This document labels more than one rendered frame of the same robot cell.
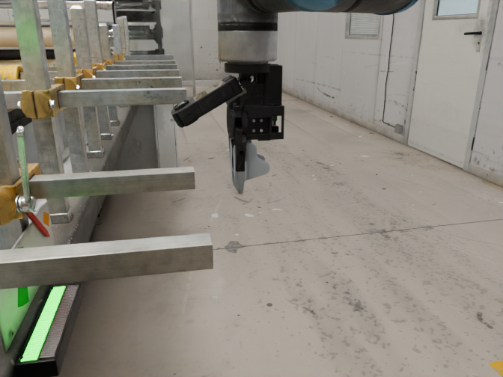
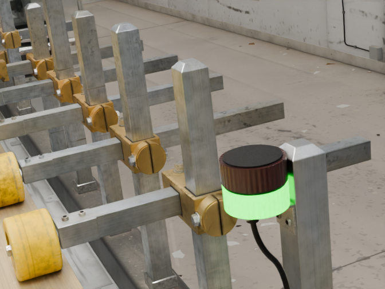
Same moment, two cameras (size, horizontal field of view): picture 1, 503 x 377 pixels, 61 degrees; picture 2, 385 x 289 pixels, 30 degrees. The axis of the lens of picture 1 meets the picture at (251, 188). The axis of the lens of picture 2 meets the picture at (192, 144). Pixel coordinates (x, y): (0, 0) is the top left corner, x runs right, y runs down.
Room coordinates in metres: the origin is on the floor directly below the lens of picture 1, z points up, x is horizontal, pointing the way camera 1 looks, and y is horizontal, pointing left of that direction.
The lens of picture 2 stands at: (-0.01, 0.56, 1.34)
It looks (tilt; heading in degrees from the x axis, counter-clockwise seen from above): 20 degrees down; 350
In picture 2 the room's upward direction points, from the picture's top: 7 degrees counter-clockwise
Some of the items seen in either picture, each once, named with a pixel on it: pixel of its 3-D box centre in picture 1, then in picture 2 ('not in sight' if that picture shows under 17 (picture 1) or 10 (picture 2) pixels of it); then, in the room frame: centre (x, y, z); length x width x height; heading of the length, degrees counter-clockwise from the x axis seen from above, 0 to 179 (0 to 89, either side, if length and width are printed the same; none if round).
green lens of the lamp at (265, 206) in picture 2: not in sight; (255, 193); (0.57, 0.40, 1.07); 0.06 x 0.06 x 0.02
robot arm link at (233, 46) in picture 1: (247, 48); not in sight; (0.69, 0.01, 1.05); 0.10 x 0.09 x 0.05; 11
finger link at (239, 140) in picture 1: (239, 143); not in sight; (0.66, 0.02, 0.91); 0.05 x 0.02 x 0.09; 11
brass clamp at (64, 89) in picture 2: (99, 69); (65, 85); (1.58, 0.55, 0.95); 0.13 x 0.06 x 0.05; 11
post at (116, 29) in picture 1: (120, 72); (15, 61); (2.30, 0.68, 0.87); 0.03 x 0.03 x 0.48; 11
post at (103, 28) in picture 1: (109, 85); (49, 97); (1.80, 0.59, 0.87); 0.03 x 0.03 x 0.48; 11
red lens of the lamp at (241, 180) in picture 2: not in sight; (253, 168); (0.57, 0.40, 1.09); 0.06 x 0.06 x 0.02
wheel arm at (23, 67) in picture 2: (131, 64); (75, 57); (1.86, 0.50, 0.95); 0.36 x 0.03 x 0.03; 101
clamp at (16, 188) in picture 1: (10, 192); not in sight; (0.60, 0.36, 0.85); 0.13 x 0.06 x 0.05; 11
